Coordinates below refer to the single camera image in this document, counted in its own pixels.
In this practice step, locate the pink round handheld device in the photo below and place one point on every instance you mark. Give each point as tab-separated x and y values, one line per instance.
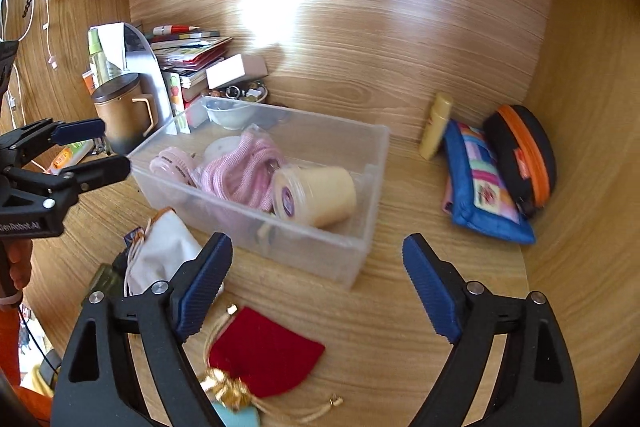
172	168

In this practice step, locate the gold ribbon bow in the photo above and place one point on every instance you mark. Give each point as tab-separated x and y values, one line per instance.
225	389

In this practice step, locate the small teal box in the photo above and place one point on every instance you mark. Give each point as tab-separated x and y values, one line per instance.
240	417

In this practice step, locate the white bowl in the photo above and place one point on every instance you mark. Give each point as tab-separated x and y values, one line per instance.
230	117

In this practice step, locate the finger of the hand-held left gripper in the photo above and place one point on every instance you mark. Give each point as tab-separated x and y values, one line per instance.
77	132
97	174

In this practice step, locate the clear plastic storage box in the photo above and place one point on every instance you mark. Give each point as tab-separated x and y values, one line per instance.
320	247

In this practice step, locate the person's left forearm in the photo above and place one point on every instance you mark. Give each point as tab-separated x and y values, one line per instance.
10	337

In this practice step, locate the red velvet pouch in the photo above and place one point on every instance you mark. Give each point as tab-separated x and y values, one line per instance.
270	352

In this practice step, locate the person's left hand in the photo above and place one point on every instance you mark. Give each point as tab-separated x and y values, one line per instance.
21	262

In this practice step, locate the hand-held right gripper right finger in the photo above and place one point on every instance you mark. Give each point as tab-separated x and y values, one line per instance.
432	287

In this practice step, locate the small white box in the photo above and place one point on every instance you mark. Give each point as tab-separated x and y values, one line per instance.
227	72

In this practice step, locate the frosted white round container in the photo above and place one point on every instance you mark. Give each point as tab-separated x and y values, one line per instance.
220	149

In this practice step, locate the orange and green tube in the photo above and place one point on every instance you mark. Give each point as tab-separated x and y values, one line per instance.
70	154

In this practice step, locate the red pen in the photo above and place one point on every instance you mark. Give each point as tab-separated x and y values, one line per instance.
172	29

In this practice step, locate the fruit print box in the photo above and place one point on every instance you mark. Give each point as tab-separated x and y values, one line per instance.
175	99

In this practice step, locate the brown ceramic mug with lid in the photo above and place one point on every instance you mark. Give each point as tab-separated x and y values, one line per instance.
120	117

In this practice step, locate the wooden desktop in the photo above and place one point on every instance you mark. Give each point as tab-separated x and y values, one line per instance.
390	307

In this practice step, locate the black case with orange zip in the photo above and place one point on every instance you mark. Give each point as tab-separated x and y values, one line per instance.
515	142

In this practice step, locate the dark green pump bottle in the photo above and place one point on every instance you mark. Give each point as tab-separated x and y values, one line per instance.
105	279

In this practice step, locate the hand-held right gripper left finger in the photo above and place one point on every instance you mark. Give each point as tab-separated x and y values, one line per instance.
205	287

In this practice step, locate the white tape roll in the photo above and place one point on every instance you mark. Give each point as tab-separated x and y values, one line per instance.
320	194

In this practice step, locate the stack of books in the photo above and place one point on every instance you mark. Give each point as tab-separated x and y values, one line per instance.
195	52

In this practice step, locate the blue patchwork pouch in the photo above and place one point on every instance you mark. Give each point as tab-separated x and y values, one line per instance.
467	217

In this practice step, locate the yellow tube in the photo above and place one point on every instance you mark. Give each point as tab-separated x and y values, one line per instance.
436	129

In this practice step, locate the dark metal key bunch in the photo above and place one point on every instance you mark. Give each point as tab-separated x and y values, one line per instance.
247	93

